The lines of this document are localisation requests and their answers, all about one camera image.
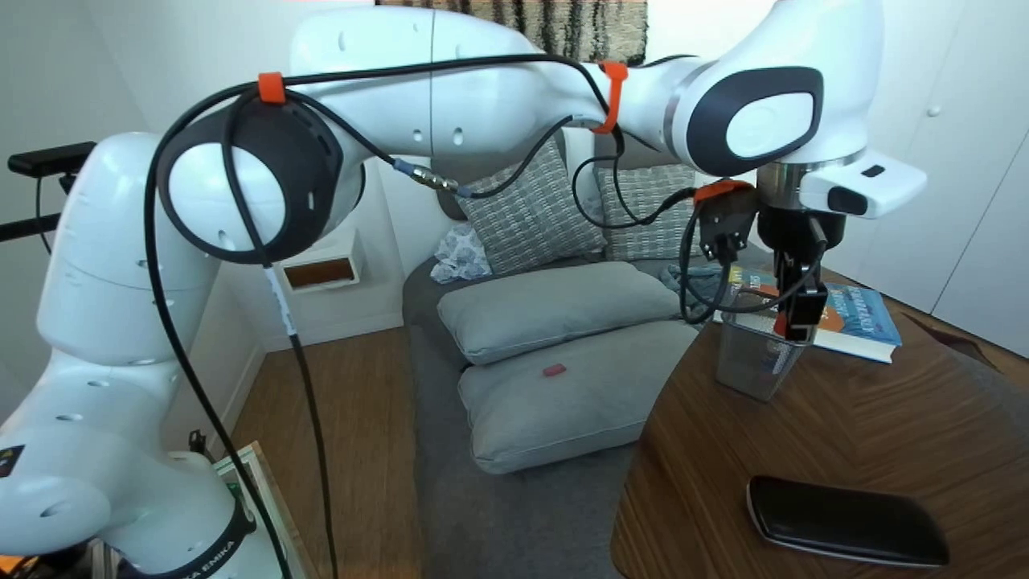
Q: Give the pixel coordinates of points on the white wardrobe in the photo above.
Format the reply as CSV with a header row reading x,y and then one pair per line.
x,y
967,164

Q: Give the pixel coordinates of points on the blue cover book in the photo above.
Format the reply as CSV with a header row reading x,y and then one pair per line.
x,y
856,317

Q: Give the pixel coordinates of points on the white blue floral pillow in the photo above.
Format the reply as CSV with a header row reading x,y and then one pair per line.
x,y
462,259

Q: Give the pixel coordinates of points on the black bar mount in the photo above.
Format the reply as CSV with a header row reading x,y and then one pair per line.
x,y
49,164

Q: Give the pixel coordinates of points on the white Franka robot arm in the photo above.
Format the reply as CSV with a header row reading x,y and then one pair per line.
x,y
118,270

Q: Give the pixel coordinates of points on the white robot stand frame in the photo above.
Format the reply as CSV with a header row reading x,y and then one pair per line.
x,y
263,504

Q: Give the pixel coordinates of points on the dark wooden side table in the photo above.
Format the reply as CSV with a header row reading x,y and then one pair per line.
x,y
856,440

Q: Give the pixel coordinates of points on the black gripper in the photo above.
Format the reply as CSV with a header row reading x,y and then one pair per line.
x,y
798,236

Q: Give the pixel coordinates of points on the grey cushioned armchair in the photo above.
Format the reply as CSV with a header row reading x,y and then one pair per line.
x,y
503,515

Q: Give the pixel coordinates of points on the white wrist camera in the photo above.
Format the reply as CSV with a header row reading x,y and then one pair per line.
x,y
871,181

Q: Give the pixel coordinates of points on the light gray pillow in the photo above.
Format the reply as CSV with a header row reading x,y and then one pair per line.
x,y
579,397
547,306

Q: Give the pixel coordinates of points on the shaggy wall hanging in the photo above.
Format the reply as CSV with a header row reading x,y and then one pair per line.
x,y
559,26

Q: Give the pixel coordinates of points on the large gray checked pillow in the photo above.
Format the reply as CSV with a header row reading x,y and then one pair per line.
x,y
533,221

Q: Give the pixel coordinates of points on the small gray checked pillow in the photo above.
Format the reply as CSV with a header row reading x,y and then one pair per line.
x,y
649,210

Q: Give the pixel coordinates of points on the gray mesh pencil cup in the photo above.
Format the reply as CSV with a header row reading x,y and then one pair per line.
x,y
752,354

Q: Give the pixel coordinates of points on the white nightstand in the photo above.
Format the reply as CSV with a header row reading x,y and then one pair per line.
x,y
332,291

